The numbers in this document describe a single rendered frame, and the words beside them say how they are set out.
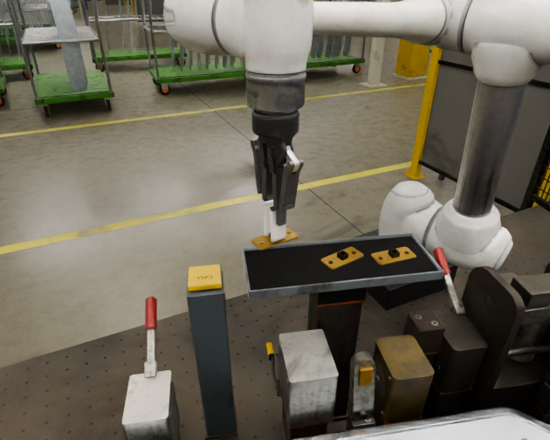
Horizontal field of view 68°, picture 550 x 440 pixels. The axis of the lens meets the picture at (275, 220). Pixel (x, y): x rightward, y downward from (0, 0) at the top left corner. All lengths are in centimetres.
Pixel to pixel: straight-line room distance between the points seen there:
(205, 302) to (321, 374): 25
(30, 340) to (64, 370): 125
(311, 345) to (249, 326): 62
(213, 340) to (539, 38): 86
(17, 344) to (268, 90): 220
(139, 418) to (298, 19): 62
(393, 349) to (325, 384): 15
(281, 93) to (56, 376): 101
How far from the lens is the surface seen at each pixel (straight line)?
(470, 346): 82
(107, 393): 124
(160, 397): 73
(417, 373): 75
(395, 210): 133
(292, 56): 60
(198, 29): 68
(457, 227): 125
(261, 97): 61
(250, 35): 60
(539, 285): 83
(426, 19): 96
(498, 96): 106
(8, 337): 265
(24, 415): 128
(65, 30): 652
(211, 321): 81
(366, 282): 77
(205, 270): 79
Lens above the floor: 164
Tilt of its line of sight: 31 degrees down
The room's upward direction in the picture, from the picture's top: straight up
